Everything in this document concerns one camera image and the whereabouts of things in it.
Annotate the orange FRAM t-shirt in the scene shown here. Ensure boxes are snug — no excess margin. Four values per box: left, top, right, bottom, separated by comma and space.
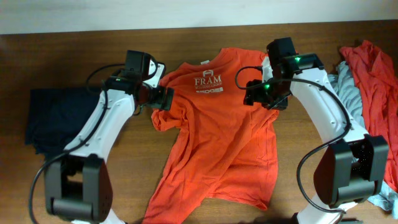
144, 48, 279, 223

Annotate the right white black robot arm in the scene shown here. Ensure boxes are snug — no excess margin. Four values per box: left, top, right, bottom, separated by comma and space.
243, 37, 389, 223

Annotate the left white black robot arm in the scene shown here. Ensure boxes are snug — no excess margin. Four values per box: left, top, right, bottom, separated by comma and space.
41, 50, 174, 224

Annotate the light blue grey shirt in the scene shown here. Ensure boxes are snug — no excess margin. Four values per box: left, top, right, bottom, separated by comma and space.
328, 61, 397, 220

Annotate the red mesh shirt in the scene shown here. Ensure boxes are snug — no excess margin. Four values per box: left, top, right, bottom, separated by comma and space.
340, 40, 397, 191

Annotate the dark navy folded shirt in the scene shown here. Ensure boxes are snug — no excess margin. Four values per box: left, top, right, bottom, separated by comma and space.
25, 87, 100, 159

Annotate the left black cable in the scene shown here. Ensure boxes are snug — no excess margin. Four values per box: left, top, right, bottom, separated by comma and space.
28, 63, 159, 224

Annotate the black cable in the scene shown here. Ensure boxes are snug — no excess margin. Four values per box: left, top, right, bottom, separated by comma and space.
234, 65, 353, 214
28, 63, 159, 224

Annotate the right black cable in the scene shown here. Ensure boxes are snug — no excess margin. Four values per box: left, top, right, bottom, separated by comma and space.
234, 65, 353, 214

